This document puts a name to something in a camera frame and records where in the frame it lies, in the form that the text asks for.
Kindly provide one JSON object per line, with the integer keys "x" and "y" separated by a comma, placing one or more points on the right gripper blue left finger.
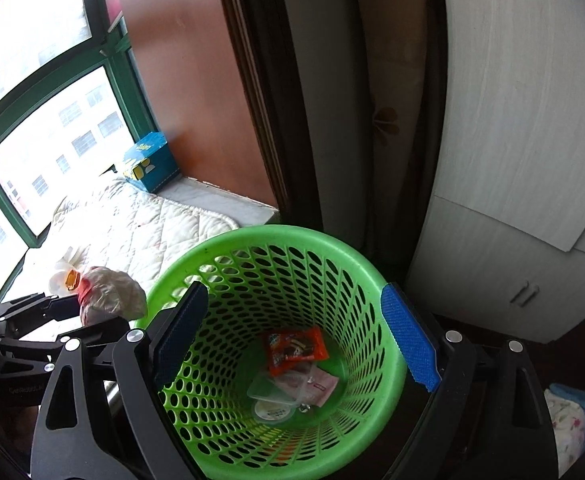
{"x": 177, "y": 329}

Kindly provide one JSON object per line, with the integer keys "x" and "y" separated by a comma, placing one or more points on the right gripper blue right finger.
{"x": 417, "y": 348}

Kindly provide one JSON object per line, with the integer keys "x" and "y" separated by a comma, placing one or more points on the orange red snack wrapper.
{"x": 287, "y": 348}

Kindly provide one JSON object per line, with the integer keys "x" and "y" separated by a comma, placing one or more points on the pink snack wrapper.
{"x": 307, "y": 384}

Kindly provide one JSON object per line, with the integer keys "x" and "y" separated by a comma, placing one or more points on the small orange candy wrapper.
{"x": 72, "y": 280}

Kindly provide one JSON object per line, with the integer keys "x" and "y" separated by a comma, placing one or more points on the clear rectangular plastic tray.
{"x": 285, "y": 389}

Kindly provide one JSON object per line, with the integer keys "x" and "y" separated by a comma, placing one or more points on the green plastic trash basket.
{"x": 268, "y": 278}

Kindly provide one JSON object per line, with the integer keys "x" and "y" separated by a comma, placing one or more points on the white quilted bed pad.
{"x": 112, "y": 223}

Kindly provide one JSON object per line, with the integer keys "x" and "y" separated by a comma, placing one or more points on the small clear square container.
{"x": 271, "y": 413}

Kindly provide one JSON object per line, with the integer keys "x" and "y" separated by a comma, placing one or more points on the white cabinet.
{"x": 503, "y": 243}

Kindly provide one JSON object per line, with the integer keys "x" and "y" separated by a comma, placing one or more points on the blue yellow tissue box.
{"x": 149, "y": 164}

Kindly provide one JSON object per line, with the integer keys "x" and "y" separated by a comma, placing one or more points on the floral cloth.
{"x": 566, "y": 406}

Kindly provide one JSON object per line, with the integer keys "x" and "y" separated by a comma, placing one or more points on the brown wooden wardrobe panel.
{"x": 189, "y": 70}

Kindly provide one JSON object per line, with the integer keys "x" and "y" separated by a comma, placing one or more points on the green window frame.
{"x": 71, "y": 104}

